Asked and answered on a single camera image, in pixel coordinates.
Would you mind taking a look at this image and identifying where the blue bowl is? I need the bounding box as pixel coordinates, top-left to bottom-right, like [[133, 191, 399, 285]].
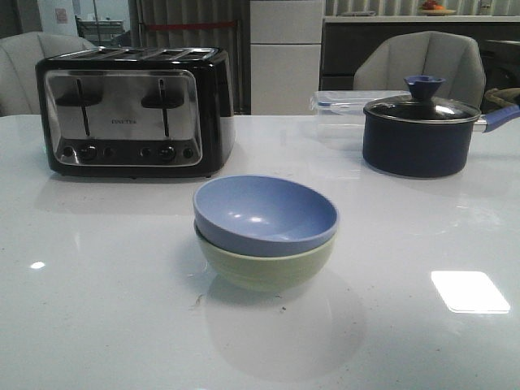
[[193, 175, 340, 258]]

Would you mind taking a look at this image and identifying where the green bowl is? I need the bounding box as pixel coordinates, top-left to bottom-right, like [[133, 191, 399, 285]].
[[194, 227, 336, 293]]

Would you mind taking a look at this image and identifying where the clear plastic food container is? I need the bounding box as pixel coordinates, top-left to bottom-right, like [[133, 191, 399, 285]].
[[310, 90, 410, 152]]

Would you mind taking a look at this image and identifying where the dark blue saucepan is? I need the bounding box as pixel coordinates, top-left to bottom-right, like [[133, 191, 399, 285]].
[[362, 105, 519, 178]]

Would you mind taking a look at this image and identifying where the white cabinet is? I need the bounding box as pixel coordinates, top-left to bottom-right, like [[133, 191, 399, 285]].
[[250, 1, 325, 115]]

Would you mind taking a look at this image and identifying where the black chrome four-slot toaster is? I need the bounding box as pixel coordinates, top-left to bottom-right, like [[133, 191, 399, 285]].
[[36, 47, 235, 178]]

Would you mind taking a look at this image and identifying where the grey chair right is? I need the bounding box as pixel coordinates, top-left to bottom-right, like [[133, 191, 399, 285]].
[[353, 31, 486, 107]]

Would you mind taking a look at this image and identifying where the grey chair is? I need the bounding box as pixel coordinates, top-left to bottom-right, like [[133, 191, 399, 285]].
[[353, 31, 486, 107], [1, 32, 94, 116]]

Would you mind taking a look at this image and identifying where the glass pot lid blue knob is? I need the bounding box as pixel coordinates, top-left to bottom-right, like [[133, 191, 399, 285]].
[[363, 75, 481, 124]]

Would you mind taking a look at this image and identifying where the fruit bowl on counter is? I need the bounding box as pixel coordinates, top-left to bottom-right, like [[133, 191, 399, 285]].
[[418, 0, 456, 16]]

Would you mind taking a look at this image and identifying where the woven basket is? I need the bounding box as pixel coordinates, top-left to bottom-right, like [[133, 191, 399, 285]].
[[484, 87, 520, 112]]

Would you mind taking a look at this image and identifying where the grey chair left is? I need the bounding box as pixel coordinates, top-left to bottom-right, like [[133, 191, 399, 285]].
[[1, 32, 94, 116]]

